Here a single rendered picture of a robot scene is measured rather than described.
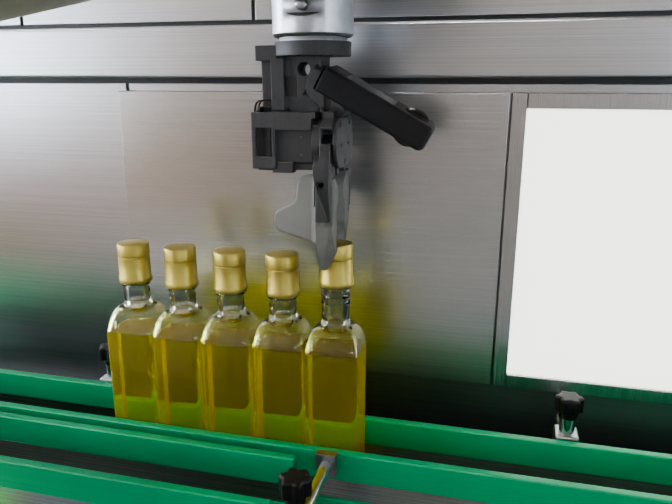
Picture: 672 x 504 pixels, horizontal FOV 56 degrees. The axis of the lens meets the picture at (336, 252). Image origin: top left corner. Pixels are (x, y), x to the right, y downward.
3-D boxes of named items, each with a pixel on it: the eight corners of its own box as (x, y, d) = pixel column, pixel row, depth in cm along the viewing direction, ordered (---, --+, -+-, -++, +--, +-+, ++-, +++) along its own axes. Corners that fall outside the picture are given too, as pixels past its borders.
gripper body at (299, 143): (277, 166, 67) (274, 45, 64) (358, 168, 65) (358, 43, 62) (251, 176, 59) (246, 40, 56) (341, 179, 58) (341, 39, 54)
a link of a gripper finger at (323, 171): (320, 220, 62) (323, 130, 61) (338, 221, 62) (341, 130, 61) (308, 223, 58) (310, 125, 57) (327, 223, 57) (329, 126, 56)
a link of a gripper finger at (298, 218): (278, 266, 63) (280, 173, 62) (336, 270, 62) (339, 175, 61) (268, 271, 60) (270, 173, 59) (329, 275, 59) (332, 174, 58)
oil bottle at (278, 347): (317, 480, 75) (316, 308, 69) (303, 510, 69) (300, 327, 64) (272, 473, 76) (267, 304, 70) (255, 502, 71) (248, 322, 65)
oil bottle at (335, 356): (365, 487, 73) (367, 313, 68) (355, 519, 68) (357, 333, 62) (317, 481, 74) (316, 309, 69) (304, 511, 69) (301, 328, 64)
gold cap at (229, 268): (252, 285, 69) (250, 246, 68) (240, 296, 66) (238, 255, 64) (221, 283, 70) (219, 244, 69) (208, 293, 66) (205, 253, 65)
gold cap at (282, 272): (304, 289, 68) (303, 249, 66) (293, 300, 64) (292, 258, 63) (272, 287, 68) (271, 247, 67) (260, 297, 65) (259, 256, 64)
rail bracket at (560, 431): (572, 478, 76) (583, 375, 72) (578, 515, 69) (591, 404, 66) (537, 473, 77) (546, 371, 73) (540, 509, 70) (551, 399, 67)
